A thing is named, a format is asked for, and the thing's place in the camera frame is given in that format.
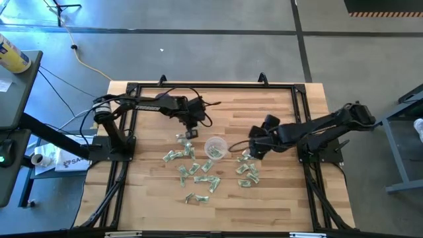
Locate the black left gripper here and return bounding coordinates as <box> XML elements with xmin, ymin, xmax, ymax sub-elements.
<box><xmin>183</xmin><ymin>96</ymin><xmax>208</xmax><ymax>139</ymax></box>

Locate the grey metal cart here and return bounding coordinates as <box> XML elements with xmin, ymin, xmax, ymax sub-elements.
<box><xmin>375</xmin><ymin>82</ymin><xmax>423</xmax><ymax>194</ymax></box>

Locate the white edge bracket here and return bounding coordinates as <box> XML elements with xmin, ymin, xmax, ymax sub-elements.
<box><xmin>104</xmin><ymin>231</ymin><xmax>143</xmax><ymax>238</ymax></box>
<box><xmin>289</xmin><ymin>232</ymin><xmax>327</xmax><ymax>238</ymax></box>

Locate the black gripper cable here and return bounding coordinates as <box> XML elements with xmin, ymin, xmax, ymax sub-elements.
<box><xmin>197</xmin><ymin>111</ymin><xmax>213</xmax><ymax>128</ymax></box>
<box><xmin>227</xmin><ymin>139</ymin><xmax>252</xmax><ymax>153</ymax></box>

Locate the grey mouse tray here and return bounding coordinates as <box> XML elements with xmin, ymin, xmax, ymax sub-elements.
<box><xmin>0</xmin><ymin>128</ymin><xmax>32</xmax><ymax>208</ymax></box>

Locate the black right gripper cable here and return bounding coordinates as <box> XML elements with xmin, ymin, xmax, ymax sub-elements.
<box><xmin>227</xmin><ymin>139</ymin><xmax>252</xmax><ymax>153</ymax></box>

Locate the black mat with hazard stripes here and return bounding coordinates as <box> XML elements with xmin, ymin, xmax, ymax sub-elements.
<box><xmin>343</xmin><ymin>0</ymin><xmax>423</xmax><ymax>18</ymax></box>

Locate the blue metal leg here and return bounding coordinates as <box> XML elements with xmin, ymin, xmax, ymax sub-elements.
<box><xmin>18</xmin><ymin>164</ymin><xmax>38</xmax><ymax>209</ymax></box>

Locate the white printed paper bag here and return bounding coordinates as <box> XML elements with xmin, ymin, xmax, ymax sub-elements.
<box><xmin>54</xmin><ymin>134</ymin><xmax>93</xmax><ymax>173</ymax></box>

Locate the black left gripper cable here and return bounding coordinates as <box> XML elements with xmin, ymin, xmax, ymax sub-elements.
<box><xmin>197</xmin><ymin>111</ymin><xmax>213</xmax><ymax>128</ymax></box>

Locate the white paper sheet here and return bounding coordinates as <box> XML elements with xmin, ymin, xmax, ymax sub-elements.
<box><xmin>34</xmin><ymin>143</ymin><xmax>61</xmax><ymax>176</ymax></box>

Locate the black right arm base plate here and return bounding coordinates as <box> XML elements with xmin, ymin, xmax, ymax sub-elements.
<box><xmin>296</xmin><ymin>137</ymin><xmax>344</xmax><ymax>165</ymax></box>

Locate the black tripod stand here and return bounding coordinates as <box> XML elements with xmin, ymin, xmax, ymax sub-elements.
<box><xmin>49</xmin><ymin>0</ymin><xmax>83</xmax><ymax>27</ymax></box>

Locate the yellow wipes canister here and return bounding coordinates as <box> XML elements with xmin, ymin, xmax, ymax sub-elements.
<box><xmin>0</xmin><ymin>32</ymin><xmax>32</xmax><ymax>74</ymax></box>

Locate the thin black floor cable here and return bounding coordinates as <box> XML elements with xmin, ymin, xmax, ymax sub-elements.
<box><xmin>38</xmin><ymin>65</ymin><xmax>106</xmax><ymax>100</ymax></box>

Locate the black aluminium table frame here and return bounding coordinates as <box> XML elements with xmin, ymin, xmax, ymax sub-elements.
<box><xmin>74</xmin><ymin>81</ymin><xmax>356</xmax><ymax>232</ymax></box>

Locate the black support beam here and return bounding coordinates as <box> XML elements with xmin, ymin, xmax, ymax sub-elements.
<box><xmin>18</xmin><ymin>112</ymin><xmax>92</xmax><ymax>160</ymax></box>

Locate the black mouse with indicator light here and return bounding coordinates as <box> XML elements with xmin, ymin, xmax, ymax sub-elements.
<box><xmin>0</xmin><ymin>138</ymin><xmax>16</xmax><ymax>168</ymax></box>

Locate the clear plastic cup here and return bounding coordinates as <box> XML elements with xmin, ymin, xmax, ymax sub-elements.
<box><xmin>204</xmin><ymin>136</ymin><xmax>229</xmax><ymax>161</ymax></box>

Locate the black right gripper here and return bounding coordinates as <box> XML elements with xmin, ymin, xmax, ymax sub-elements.
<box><xmin>248</xmin><ymin>114</ymin><xmax>282</xmax><ymax>161</ymax></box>

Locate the white pipe fitting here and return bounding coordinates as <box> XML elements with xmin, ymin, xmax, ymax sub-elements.
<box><xmin>30</xmin><ymin>153</ymin><xmax>53</xmax><ymax>167</ymax></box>

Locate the grey desk top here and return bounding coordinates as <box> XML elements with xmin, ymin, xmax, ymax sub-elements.
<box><xmin>0</xmin><ymin>50</ymin><xmax>44</xmax><ymax>132</ymax></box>

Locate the person's shoe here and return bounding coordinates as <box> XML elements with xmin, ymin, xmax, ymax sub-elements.
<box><xmin>412</xmin><ymin>118</ymin><xmax>423</xmax><ymax>143</ymax></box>

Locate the yellow floor cable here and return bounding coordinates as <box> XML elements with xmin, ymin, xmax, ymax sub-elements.
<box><xmin>42</xmin><ymin>0</ymin><xmax>114</xmax><ymax>82</ymax></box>

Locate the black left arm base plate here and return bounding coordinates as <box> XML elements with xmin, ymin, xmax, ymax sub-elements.
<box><xmin>88</xmin><ymin>135</ymin><xmax>137</xmax><ymax>163</ymax></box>

